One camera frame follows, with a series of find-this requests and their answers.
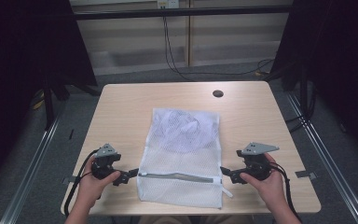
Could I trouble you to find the black floor cables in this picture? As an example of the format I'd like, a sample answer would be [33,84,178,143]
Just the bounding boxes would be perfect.
[284,114,308,133]

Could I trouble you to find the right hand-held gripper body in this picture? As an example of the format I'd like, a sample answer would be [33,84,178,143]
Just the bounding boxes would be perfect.
[236,142,280,182]

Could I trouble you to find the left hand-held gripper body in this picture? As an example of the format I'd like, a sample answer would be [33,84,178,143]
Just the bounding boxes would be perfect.
[91,143,122,181]

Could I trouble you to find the white garment inside bag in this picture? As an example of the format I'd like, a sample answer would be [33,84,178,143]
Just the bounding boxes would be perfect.
[152,108,220,154]

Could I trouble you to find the black metal stand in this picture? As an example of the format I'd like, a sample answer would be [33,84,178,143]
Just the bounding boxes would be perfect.
[41,74,103,132]
[287,66,317,124]

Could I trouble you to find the grey tape strip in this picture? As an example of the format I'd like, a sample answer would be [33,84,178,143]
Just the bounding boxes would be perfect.
[294,170,318,181]
[62,175,79,185]

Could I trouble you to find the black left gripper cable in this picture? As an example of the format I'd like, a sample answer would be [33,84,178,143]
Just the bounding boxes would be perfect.
[63,148,99,217]

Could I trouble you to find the white wall outlet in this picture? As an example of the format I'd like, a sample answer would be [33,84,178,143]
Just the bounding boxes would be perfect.
[157,0,180,9]

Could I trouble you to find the person's right hand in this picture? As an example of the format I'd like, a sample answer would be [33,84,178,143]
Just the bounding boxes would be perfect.
[240,153,286,209]

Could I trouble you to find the black wall cable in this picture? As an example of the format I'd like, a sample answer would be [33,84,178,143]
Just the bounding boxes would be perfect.
[162,15,200,83]
[164,15,276,77]

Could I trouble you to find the person's left hand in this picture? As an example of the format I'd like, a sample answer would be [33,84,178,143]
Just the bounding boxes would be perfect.
[77,161,122,206]

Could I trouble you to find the black horizontal bar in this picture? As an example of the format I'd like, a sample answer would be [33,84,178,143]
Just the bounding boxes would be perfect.
[74,5,294,21]

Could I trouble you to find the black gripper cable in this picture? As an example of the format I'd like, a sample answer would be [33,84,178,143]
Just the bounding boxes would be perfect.
[269,161,302,223]
[63,148,99,217]

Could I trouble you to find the white mesh laundry bag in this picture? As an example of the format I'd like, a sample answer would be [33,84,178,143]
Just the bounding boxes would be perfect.
[136,107,234,210]

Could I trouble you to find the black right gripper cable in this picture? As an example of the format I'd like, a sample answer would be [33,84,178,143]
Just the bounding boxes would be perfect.
[269,161,302,223]

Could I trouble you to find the yellow floor item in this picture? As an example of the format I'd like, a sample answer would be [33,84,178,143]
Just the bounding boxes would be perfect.
[32,89,45,110]

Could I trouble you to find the black curtain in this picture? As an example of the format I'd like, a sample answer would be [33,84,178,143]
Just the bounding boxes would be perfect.
[268,0,358,164]
[0,0,99,190]

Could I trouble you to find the metal floor rail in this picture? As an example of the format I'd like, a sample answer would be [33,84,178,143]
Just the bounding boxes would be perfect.
[284,91,358,224]
[0,113,63,224]

